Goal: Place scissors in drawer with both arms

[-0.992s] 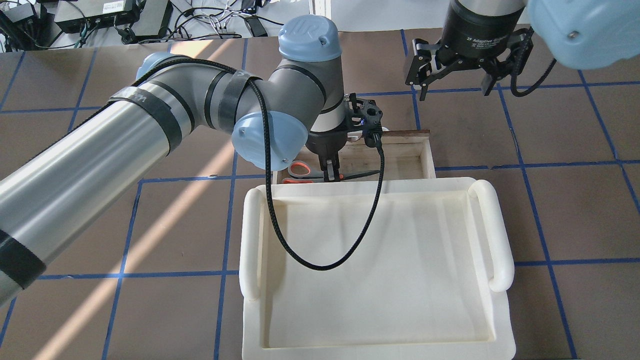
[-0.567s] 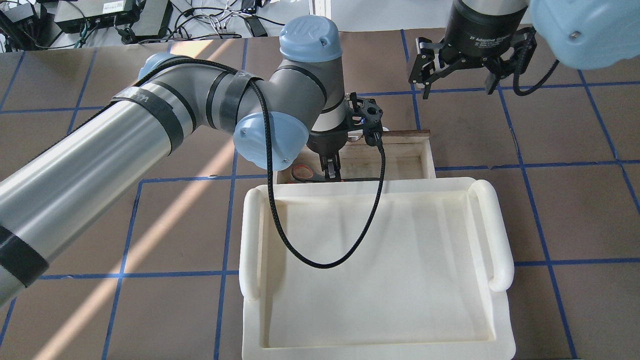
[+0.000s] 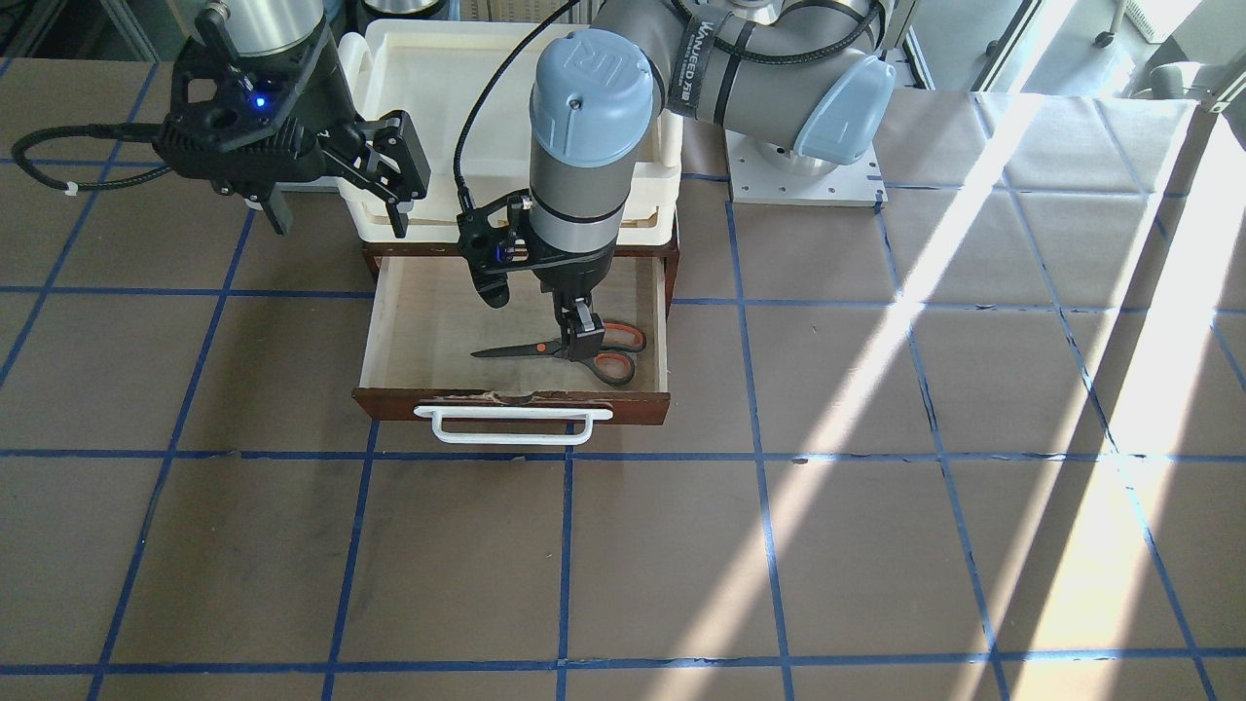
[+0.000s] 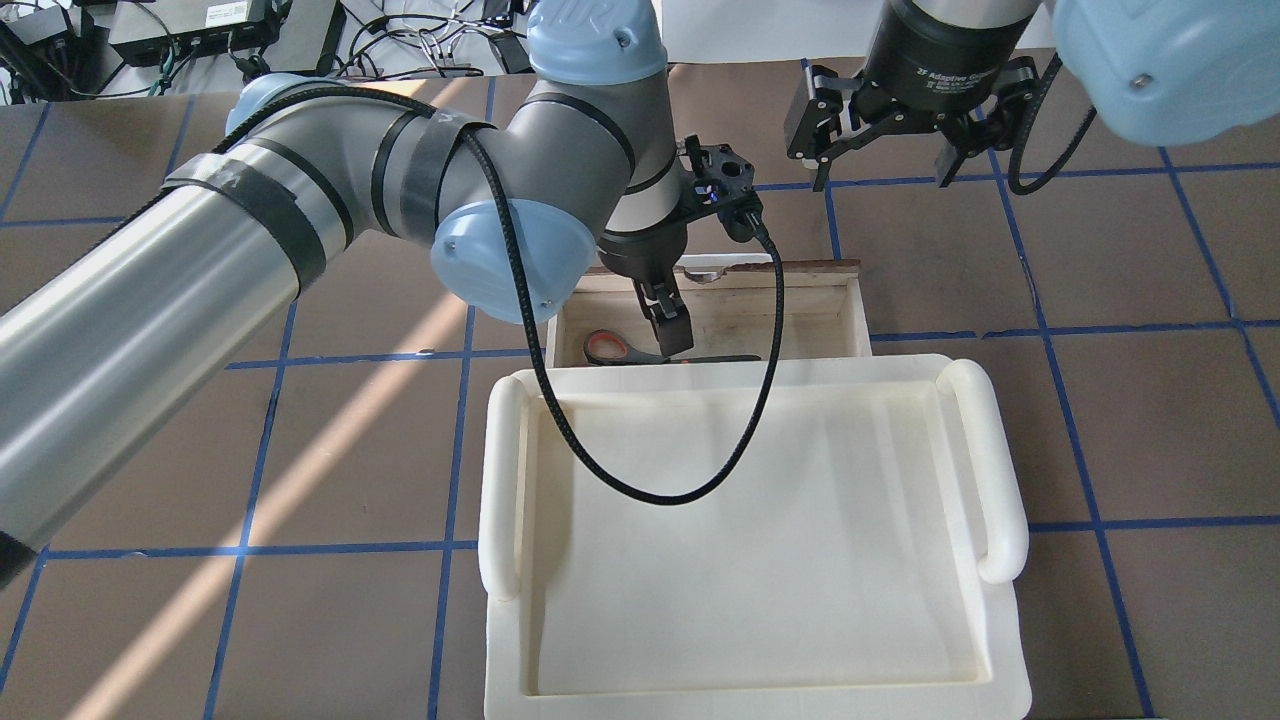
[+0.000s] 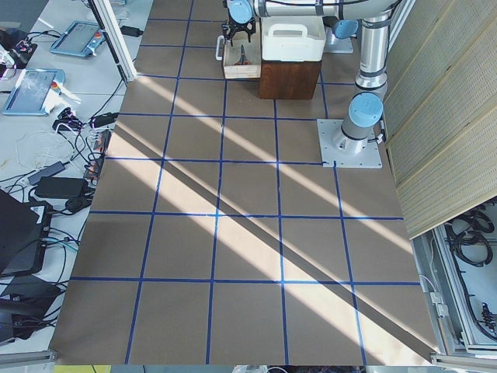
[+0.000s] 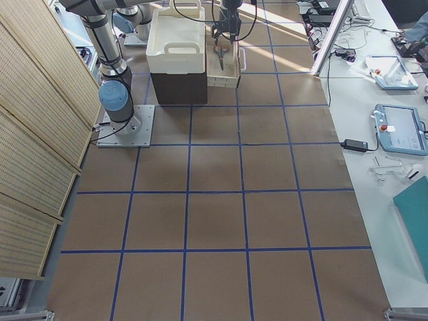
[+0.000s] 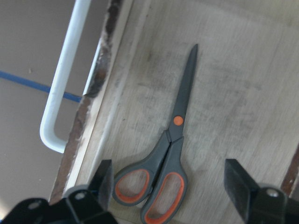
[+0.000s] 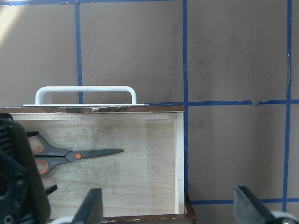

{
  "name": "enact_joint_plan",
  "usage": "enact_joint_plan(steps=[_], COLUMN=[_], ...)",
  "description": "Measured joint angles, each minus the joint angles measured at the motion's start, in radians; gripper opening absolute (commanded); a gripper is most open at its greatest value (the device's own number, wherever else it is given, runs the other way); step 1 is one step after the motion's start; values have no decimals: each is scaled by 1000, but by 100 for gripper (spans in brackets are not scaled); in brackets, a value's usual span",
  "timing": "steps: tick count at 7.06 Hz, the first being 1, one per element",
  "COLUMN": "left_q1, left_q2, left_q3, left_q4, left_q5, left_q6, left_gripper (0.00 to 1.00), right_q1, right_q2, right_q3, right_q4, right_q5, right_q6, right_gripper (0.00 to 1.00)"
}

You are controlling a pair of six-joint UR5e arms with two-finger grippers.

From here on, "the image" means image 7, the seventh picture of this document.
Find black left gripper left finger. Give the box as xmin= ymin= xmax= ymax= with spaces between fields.
xmin=64 ymin=160 xmax=114 ymax=224

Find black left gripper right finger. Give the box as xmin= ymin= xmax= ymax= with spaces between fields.
xmin=224 ymin=159 xmax=299 ymax=224

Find red and white scissors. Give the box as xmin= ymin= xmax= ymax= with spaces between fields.
xmin=113 ymin=44 xmax=199 ymax=224

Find wooden drawer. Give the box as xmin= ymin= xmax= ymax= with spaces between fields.
xmin=50 ymin=0 xmax=299 ymax=224

